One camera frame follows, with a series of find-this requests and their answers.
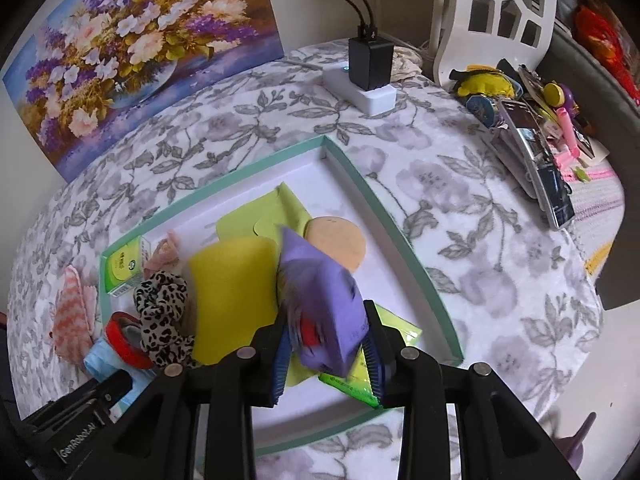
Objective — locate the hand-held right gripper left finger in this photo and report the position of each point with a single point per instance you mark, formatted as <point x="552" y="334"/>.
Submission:
<point x="280" y="365"/>

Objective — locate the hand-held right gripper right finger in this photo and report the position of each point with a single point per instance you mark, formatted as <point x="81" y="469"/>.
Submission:
<point x="372" y="370"/>

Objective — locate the lime green packet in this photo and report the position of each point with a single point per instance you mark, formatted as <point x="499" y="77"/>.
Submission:
<point x="400" y="327"/>

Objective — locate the purple packet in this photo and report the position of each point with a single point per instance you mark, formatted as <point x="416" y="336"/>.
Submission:
<point x="325" y="300"/>

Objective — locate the yellow and green sponge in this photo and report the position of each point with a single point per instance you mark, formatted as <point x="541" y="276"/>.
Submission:
<point x="230" y="300"/>

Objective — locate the white tray with green rim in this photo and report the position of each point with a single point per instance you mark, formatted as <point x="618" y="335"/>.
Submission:
<point x="380" y="280"/>

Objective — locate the leopard print scrunchie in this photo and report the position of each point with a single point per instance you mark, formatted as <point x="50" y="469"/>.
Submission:
<point x="160" y="305"/>

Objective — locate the round tan puff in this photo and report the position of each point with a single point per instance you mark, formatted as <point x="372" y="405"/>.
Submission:
<point x="335" y="240"/>

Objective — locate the lime green cloth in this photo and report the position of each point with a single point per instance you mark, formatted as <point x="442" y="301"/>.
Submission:
<point x="240" y="225"/>

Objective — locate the pink scrunchie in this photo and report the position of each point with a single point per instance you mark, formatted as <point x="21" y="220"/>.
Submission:
<point x="165" y="255"/>

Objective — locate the green tissue packet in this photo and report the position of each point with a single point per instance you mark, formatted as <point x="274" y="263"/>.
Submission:
<point x="122" y="265"/>

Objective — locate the light blue packet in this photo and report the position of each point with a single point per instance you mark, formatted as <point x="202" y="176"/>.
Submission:
<point x="102" y="365"/>

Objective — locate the pink striped cloth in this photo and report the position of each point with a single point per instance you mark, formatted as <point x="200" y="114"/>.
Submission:
<point x="70" y="315"/>

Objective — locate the grey floral blanket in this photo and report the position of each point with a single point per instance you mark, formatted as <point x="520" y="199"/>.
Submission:
<point x="475" y="210"/>

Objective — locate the purple plastic object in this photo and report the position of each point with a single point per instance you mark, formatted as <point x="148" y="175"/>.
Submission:
<point x="575" y="447"/>

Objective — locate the white power strip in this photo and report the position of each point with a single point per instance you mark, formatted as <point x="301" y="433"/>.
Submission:
<point x="372" y="102"/>

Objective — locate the pink striped white mat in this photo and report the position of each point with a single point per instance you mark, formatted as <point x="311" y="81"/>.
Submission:
<point x="600" y="200"/>

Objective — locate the blue round patterned item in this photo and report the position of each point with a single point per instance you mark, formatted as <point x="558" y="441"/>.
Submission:
<point x="482" y="107"/>

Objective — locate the white lace cloth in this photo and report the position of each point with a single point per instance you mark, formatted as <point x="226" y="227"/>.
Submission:
<point x="407" y="65"/>

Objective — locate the yellow plush toy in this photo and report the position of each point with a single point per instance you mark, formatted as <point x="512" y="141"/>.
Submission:
<point x="487" y="85"/>

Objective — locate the black charger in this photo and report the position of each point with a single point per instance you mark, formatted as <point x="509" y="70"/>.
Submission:
<point x="370" y="62"/>

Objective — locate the pink highlighter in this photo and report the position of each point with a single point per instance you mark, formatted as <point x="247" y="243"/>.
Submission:
<point x="565" y="120"/>

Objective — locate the purple and yellow toy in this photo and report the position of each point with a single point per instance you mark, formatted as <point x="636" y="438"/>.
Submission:
<point x="552" y="94"/>

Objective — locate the white chair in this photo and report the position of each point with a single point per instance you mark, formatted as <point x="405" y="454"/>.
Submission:
<point x="452" y="50"/>

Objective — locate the flower painting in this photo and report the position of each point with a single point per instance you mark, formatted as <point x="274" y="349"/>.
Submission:
<point x="125" y="55"/>

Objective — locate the red cloth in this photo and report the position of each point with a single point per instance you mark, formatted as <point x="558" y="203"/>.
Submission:
<point x="605" y="45"/>

